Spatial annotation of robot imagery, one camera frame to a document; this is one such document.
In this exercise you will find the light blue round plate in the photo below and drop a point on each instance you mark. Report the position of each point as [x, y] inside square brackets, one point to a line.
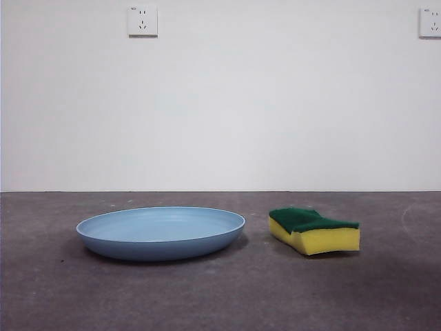
[161, 241]

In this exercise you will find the yellow sponge with green pad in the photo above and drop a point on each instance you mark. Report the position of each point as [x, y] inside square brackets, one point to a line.
[327, 241]

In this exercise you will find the white wall socket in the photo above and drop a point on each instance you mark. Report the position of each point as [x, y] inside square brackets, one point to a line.
[143, 21]
[431, 22]

